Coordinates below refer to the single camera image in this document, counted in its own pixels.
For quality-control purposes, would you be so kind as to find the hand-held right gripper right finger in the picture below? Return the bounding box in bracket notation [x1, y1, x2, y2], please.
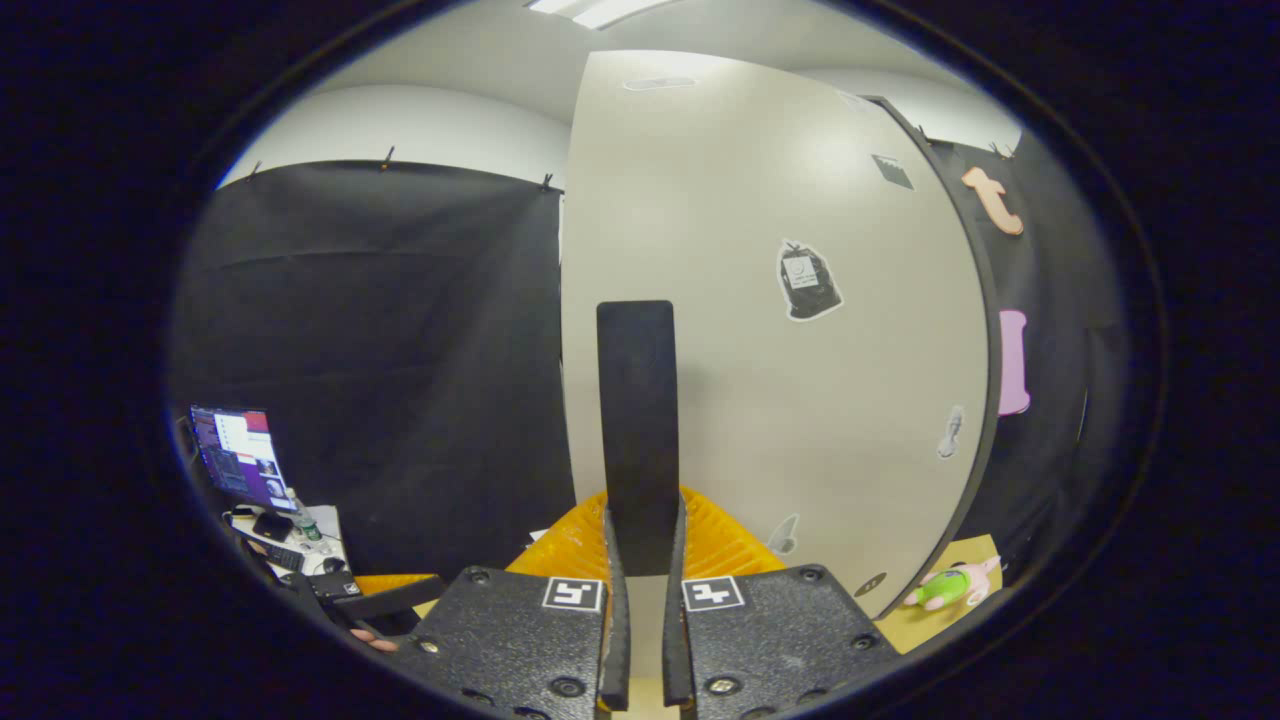
[662, 486, 901, 720]

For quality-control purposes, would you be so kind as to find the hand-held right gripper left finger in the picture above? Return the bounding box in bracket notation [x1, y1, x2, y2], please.
[385, 488, 633, 720]

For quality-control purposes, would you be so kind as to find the black cabinet door handle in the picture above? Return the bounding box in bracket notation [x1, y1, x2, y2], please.
[597, 300, 681, 578]

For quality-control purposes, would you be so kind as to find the beige cabinet door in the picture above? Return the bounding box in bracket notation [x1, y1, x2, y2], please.
[560, 50, 991, 621]

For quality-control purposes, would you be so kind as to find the white office desk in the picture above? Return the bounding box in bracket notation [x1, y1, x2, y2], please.
[224, 505, 353, 583]

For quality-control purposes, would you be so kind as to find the computer monitor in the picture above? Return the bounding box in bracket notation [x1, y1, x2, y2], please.
[190, 405, 296, 513]

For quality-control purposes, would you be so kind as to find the black backdrop cloth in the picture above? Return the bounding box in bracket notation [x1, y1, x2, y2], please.
[170, 125, 1131, 601]

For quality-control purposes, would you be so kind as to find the green pink plush toy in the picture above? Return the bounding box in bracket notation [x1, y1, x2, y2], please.
[903, 557, 1003, 613]

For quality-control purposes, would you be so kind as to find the ceiling light panel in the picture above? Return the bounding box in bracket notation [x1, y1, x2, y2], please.
[525, 0, 681, 29]

